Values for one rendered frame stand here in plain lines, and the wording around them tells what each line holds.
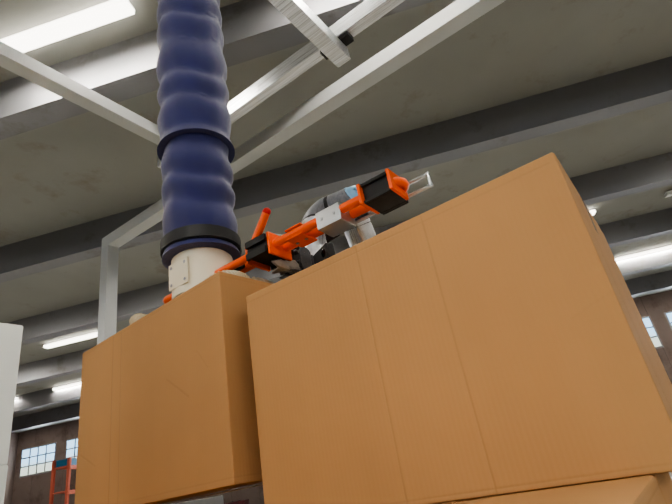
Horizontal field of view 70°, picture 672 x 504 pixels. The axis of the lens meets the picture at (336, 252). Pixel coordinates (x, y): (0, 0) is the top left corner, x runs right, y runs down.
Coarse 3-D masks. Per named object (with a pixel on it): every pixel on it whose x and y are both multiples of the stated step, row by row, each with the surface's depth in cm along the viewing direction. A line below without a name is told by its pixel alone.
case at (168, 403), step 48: (192, 288) 103; (240, 288) 101; (144, 336) 112; (192, 336) 99; (240, 336) 96; (96, 384) 121; (144, 384) 107; (192, 384) 96; (240, 384) 91; (96, 432) 116; (144, 432) 103; (192, 432) 92; (240, 432) 87; (96, 480) 111; (144, 480) 99; (192, 480) 89; (240, 480) 83
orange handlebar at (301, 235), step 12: (396, 180) 102; (348, 204) 108; (360, 204) 107; (288, 228) 117; (300, 228) 115; (312, 228) 114; (276, 240) 118; (288, 240) 116; (300, 240) 117; (312, 240) 118; (228, 264) 127; (240, 264) 125; (168, 300) 139
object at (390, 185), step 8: (376, 176) 104; (384, 176) 104; (392, 176) 103; (360, 184) 106; (368, 184) 106; (376, 184) 105; (384, 184) 103; (392, 184) 101; (360, 192) 105; (368, 192) 105; (376, 192) 104; (384, 192) 102; (392, 192) 102; (400, 192) 103; (360, 200) 104; (368, 200) 104; (376, 200) 104; (384, 200) 105; (392, 200) 105; (400, 200) 106; (368, 208) 107; (376, 208) 107; (384, 208) 108
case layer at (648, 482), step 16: (608, 480) 53; (624, 480) 50; (640, 480) 47; (656, 480) 50; (496, 496) 58; (512, 496) 54; (528, 496) 51; (544, 496) 48; (560, 496) 46; (576, 496) 44; (592, 496) 42; (608, 496) 40; (624, 496) 38; (640, 496) 38; (656, 496) 45
